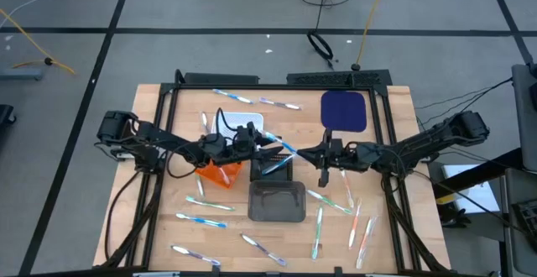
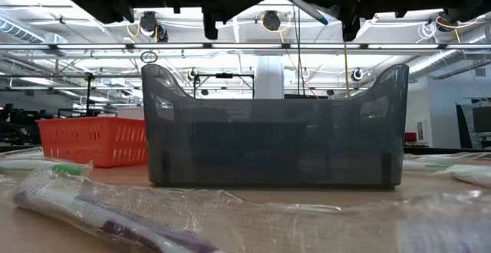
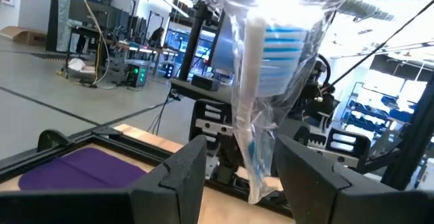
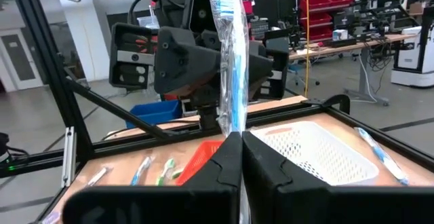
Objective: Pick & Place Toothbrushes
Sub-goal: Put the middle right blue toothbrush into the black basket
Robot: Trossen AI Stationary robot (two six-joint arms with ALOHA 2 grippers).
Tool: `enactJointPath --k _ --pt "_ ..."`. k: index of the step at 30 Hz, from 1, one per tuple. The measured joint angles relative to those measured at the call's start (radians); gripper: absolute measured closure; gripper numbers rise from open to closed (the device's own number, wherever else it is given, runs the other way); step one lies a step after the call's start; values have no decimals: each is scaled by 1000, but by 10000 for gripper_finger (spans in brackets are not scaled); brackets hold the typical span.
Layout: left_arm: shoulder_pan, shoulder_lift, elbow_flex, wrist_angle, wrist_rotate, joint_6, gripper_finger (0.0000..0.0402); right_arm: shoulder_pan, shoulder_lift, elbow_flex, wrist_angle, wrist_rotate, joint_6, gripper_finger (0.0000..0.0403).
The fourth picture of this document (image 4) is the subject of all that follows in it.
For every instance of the blue office chair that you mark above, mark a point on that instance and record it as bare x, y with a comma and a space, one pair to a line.
301, 73

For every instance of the blue floor bin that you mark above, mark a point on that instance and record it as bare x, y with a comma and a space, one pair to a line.
152, 113

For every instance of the white building pillar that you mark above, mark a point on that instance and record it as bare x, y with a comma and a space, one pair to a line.
84, 37

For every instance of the wooden workbench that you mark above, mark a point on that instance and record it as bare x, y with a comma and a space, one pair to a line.
339, 49

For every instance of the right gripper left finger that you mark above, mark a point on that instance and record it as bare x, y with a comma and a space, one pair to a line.
152, 207

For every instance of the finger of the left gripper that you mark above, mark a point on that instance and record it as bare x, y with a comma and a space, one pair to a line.
259, 76
183, 61

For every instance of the white door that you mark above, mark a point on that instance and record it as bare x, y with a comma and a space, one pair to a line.
20, 61

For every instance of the black device green light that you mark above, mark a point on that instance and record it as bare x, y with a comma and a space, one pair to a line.
6, 152

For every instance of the red storage bins rack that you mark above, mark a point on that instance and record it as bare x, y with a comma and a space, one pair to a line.
325, 10

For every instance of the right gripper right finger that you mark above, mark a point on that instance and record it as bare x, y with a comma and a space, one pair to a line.
305, 207

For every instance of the silver metal bracket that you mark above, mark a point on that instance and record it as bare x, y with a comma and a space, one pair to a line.
68, 156

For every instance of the blue toothbrush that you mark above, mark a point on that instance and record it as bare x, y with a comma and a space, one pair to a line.
383, 157
140, 173
234, 81

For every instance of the white mobile machine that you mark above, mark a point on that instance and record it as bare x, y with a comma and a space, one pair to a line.
412, 57

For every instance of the orange plastic basket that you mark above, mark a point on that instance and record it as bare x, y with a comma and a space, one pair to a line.
200, 163

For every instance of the white perforated plastic basket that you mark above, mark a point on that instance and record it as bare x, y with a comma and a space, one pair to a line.
368, 174

